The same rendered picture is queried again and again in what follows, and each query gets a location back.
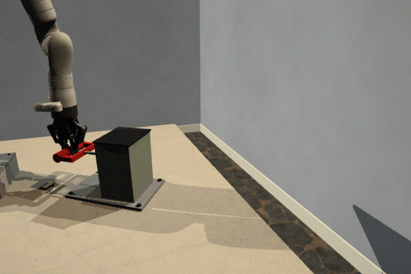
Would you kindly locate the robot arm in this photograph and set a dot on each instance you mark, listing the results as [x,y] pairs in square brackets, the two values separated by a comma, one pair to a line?
[59,49]

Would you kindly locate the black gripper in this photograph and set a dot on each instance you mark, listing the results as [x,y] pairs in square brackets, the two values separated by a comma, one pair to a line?
[68,127]

